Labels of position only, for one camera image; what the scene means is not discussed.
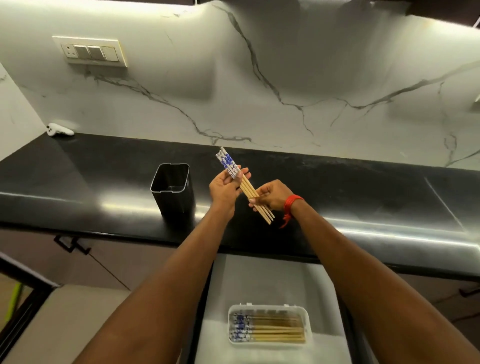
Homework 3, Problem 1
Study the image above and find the person's left hand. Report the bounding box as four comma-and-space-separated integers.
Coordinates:
209, 167, 252, 214

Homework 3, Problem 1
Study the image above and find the person's right hand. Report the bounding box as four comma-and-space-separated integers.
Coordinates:
248, 179, 295, 212

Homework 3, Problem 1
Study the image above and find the blue-white patterned bamboo chopstick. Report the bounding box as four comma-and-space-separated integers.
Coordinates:
215, 153, 271, 225
219, 149, 274, 222
221, 146, 275, 219
217, 151, 273, 224

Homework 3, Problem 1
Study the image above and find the person's left forearm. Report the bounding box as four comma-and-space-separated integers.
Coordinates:
73, 202, 236, 364

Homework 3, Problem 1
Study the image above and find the person's right forearm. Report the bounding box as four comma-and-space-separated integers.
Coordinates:
289, 198, 480, 364

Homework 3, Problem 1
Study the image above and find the black metal utensil holder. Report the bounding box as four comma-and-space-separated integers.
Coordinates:
150, 163, 196, 225

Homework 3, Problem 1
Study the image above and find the white low table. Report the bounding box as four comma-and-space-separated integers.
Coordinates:
186, 253, 353, 364

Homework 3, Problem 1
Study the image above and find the clear plastic storage box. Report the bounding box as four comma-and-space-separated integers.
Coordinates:
227, 303, 313, 346

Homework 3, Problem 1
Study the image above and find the pile of wooden chopsticks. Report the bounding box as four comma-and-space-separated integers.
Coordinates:
231, 312, 307, 344

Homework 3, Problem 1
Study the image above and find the white handheld controller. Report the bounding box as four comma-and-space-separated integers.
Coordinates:
46, 123, 75, 137

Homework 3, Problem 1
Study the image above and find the black framed glass door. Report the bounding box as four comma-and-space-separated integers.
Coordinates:
0, 252, 60, 362

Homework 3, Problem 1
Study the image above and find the red thread wrist bracelet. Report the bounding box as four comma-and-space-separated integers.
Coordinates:
279, 194, 305, 229

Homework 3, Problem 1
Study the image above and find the black cabinet handle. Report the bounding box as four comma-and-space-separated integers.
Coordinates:
72, 238, 92, 256
53, 235, 77, 253

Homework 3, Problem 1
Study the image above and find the beige wall switch panel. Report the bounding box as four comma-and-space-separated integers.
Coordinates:
52, 36, 128, 68

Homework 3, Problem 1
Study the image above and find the black cable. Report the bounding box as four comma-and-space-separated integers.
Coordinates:
431, 286, 480, 305

